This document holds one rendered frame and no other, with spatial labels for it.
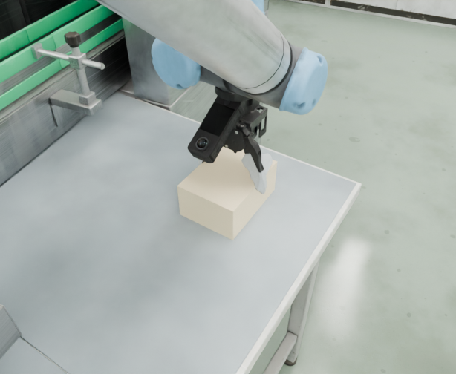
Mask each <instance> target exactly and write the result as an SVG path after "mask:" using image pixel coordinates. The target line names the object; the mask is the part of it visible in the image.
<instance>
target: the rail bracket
mask: <svg viewBox="0 0 456 374"><path fill-rule="evenodd" d="M64 37H65V42H66V43H68V45H69V46H70V48H71V52H72V53H71V54H70V55H67V54H63V53H57V52H54V51H51V50H45V49H43V47H42V43H38V42H37V43H36V44H34V45H32V46H31V50H32V52H33V56H34V58H35V59H38V58H40V57H42V56H49V57H53V58H57V59H62V60H65V61H69V62H70V66H71V68H75V69H76V71H77V75H78V78H79V83H80V87H81V90H82V93H81V94H79V93H74V92H71V91H67V90H63V89H61V90H59V91H57V92H56V93H55V94H54V95H52V96H50V100H51V104H52V105H51V110H52V112H53V117H54V119H55V122H56V126H57V127H59V126H60V125H61V124H62V123H64V122H65V121H66V120H67V119H69V118H70V117H72V116H71V111H70V110H72V111H77V112H80V113H83V114H87V115H90V116H93V115H94V114H95V113H96V112H98V110H99V109H101V108H102V100H101V99H96V96H95V93H94V92H93V91H90V90H89V87H88V81H87V77H86V74H85V67H86V66H89V67H93V68H99V69H102V70H103V69H104V67H105V65H104V64H103V63H100V62H95V61H91V60H88V59H87V57H86V54H85V53H82V52H80V49H79V43H80V42H81V38H80V35H79V34H78V33H77V32H76V31H74V32H68V33H66V34H65V35H64Z"/></svg>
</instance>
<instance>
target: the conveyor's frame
mask: <svg viewBox="0 0 456 374"><path fill-rule="evenodd" d="M86 57H87V59H88V60H91V61H95V62H100V63H103V64H104V65H105V67H104V69H103V70H102V69H99V68H93V67H89V66H86V67H85V74H86V77H87V81H88V87H89V90H90V91H93V92H94V93H95V96H96V99H101V100H102V102H103V101H104V100H105V99H107V98H108V97H109V96H110V95H112V94H113V93H114V92H115V91H116V90H118V89H119V88H120V87H122V86H123V85H124V84H125V83H127V81H129V80H130V79H131V69H130V64H129V60H128V51H127V46H126V38H125V33H124V31H123V32H122V33H120V34H118V35H117V36H115V37H114V38H113V39H111V40H109V41H108V42H106V43H105V44H104V45H102V46H101V47H99V48H97V49H96V50H95V51H93V52H92V53H90V54H88V55H87V56H86ZM61 89H63V90H67V91H71V92H74V93H78V94H81V93H82V90H81V87H80V83H79V78H78V75H77V71H76V69H75V68H71V67H69V68H68V69H67V70H65V71H63V72H62V73H61V74H59V75H58V76H56V77H54V78H53V79H52V80H50V81H49V82H47V83H45V84H44V85H43V86H41V87H40V88H38V89H37V90H35V91H34V92H33V93H31V94H29V95H28V96H26V97H25V98H24V99H22V100H20V101H19V102H17V103H16V104H15V105H13V106H11V107H10V108H8V109H7V110H6V111H4V112H3V113H1V114H0V185H1V184H2V183H3V182H4V181H6V180H7V179H8V178H10V177H11V176H12V175H13V174H15V173H16V172H17V171H18V170H19V169H20V168H22V167H23V166H24V165H26V164H27V163H28V162H30V161H31V160H32V159H33V158H34V157H35V156H36V155H38V154H39V153H40V152H42V151H43V150H44V149H45V148H47V147H48V146H49V145H50V144H51V143H52V142H54V141H55V140H56V139H58V138H59V137H60V136H62V135H63V134H64V133H65V132H66V131H67V130H68V129H70V128H71V127H72V126H74V125H75V124H76V123H77V122H79V121H80V120H81V119H82V118H83V117H84V116H86V115H87V114H83V113H80V112H77V111H72V110H70V111H71V116H72V117H70V118H69V119H67V120H66V121H65V122H64V123H62V124H61V125H60V126H59V127H57V126H56V122H55V119H54V117H53V112H52V110H51V105H52V104H51V100H50V96H52V95H54V94H55V93H56V92H57V91H59V90H61Z"/></svg>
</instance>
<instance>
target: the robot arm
mask: <svg viewBox="0 0 456 374"><path fill-rule="evenodd" d="M95 1H97V2H99V3H100V4H102V5H104V6H105V7H107V8H108V9H110V10H112V11H114V12H115V13H117V14H118V15H120V16H122V17H123V18H124V19H127V20H128V21H130V22H131V23H133V24H135V25H137V26H138V27H139V28H141V29H143V30H144V31H146V32H147V33H149V34H151V35H153V36H154V37H156V39H155V41H154V43H153V45H152V62H153V65H154V68H155V70H156V71H157V74H158V75H159V77H160V78H161V79H162V80H163V81H164V82H165V83H166V84H167V85H169V86H170V87H172V88H175V89H185V88H188V87H189V86H194V85H196V84H197V83H198V82H205V83H208V84H210V85H214V86H215V93H216V94H217V95H218V96H217V98H216V99H215V101H214V102H213V104H212V106H211V108H210V109H209V111H208V113H207V115H206V116H205V118H204V119H203V122H202V123H201V125H200V126H199V128H198V130H197V131H196V133H195V135H194V136H193V138H192V140H191V142H190V143H189V145H188V147H187V148H188V150H189V152H190V153H191V154H192V156H193V157H195V158H198V165H200V164H201V163H203V162H206V163H213V162H214V161H215V159H216V158H217V156H218V154H219V153H220V151H221V149H222V148H223V147H225V148H228V149H230V150H233V152H234V153H235V154H236V153H237V152H238V151H242V150H243V149H244V153H245V155H244V157H243V158H242V160H241V161H242V163H243V164H244V167H245V168H247V170H248V171H249V173H250V178H251V179H252V181H253V182H254V185H255V189H256V190H258V191H259V192H261V193H262V194H264V193H265V191H266V187H267V181H266V179H267V178H266V175H267V172H268V171H269V169H270V166H271V165H272V162H273V159H272V157H271V156H270V154H262V153H261V149H260V146H259V144H258V143H257V142H256V141H255V140H254V138H255V137H256V136H257V130H258V129H259V134H258V137H259V138H261V137H262V136H263V135H264V134H265V133H266V130H267V111H268V108H266V107H264V106H261V105H260V102H262V103H264V104H266V105H269V106H272V107H274V108H277V109H279V110H280V111H287V112H290V113H293V114H298V115H304V114H307V113H309V112H310V111H311V110H312V109H313V108H314V107H315V106H316V104H317V102H318V101H319V99H320V97H321V95H322V92H323V90H324V88H325V83H326V80H327V76H328V64H327V62H326V59H325V58H324V56H323V55H321V54H319V53H315V52H313V51H310V50H308V49H307V48H306V47H304V49H303V48H300V47H296V46H294V45H292V44H291V43H289V41H288V40H287V39H286V38H285V37H284V36H283V34H282V33H281V32H280V31H279V30H278V29H277V28H276V26H275V25H274V24H273V23H272V22H271V21H270V20H269V19H268V18H267V17H266V16H265V12H264V0H95ZM258 109H259V110H260V109H261V110H263V111H262V112H261V113H260V112H259V111H257V110H258ZM263 118H264V128H263V129H261V124H262V120H263Z"/></svg>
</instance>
